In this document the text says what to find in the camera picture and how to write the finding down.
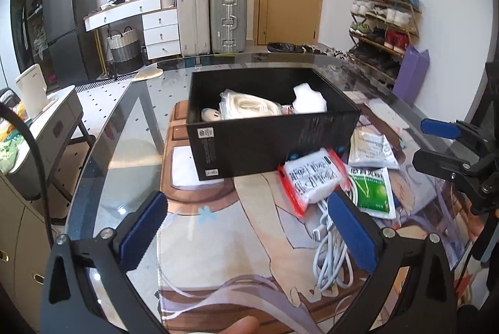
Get grey white side table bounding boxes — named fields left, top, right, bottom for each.
left=8, top=85, right=96, bottom=220

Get rows of shoes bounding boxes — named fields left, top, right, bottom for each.
left=348, top=0, right=422, bottom=81

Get white flat packet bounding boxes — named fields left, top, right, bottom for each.
left=348, top=127, right=400, bottom=170

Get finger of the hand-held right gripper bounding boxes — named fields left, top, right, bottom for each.
left=412, top=148, right=489, bottom=187
left=421, top=117, right=475, bottom=142

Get white suitcase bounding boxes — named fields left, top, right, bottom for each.
left=176, top=0, right=211, bottom=57

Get woven laundry basket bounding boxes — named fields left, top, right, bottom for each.
left=106, top=27, right=144, bottom=74

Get wooden shoe rack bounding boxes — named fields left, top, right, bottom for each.
left=347, top=0, right=424, bottom=84

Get white dresser with drawers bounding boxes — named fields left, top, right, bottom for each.
left=84, top=0, right=182, bottom=60

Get beige floor mat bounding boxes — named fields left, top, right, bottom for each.
left=134, top=67, right=164, bottom=83

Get purple bag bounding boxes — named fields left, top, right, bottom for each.
left=392, top=45, right=430, bottom=105

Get dark grey fridge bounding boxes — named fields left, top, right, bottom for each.
left=41, top=0, right=103, bottom=83

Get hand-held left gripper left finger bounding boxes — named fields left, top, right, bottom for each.
left=39, top=192, right=169, bottom=334

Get bagged white socks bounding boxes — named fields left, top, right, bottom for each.
left=219, top=89, right=282, bottom=120

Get person's left hand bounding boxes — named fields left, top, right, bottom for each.
left=219, top=316, right=260, bottom=334

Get green white packet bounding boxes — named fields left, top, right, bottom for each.
left=351, top=166, right=397, bottom=221

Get beige cabinet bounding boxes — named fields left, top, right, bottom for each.
left=0, top=171, right=53, bottom=334

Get silver suitcase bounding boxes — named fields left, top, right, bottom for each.
left=210, top=0, right=248, bottom=54

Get black glass wardrobe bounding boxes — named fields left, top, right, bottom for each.
left=8, top=0, right=53, bottom=78

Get pile of colourful packets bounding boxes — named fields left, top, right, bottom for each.
left=0, top=104, right=25, bottom=172

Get shoes beside door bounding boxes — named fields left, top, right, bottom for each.
left=267, top=42, right=351, bottom=59

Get grey coiled cable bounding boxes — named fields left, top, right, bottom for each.
left=310, top=178, right=356, bottom=298

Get black cable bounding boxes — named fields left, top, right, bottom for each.
left=453, top=244, right=481, bottom=304
left=0, top=102, right=54, bottom=246

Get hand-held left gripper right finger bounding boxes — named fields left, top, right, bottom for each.
left=327, top=189, right=457, bottom=334

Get black storage box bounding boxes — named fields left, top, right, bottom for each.
left=186, top=66, right=361, bottom=181

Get printed desk mat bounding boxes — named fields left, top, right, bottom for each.
left=156, top=96, right=474, bottom=334

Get red white tissue packet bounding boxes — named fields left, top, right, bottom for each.
left=278, top=147, right=351, bottom=218

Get white electric kettle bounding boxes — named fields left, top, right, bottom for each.
left=16, top=63, right=48, bottom=118

